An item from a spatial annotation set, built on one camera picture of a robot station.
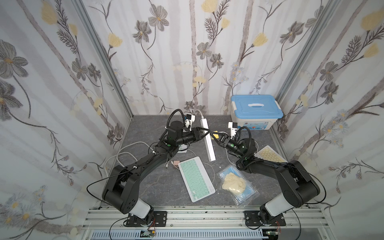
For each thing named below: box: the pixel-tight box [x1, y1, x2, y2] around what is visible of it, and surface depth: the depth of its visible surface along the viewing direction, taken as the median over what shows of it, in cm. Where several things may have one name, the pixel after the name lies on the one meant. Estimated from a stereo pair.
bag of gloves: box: [217, 164, 260, 208], surface depth 84 cm
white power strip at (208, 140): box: [200, 118, 216, 162], surface depth 75 cm
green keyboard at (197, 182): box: [178, 156, 216, 203], surface depth 88 cm
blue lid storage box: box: [230, 94, 284, 130], surface depth 106 cm
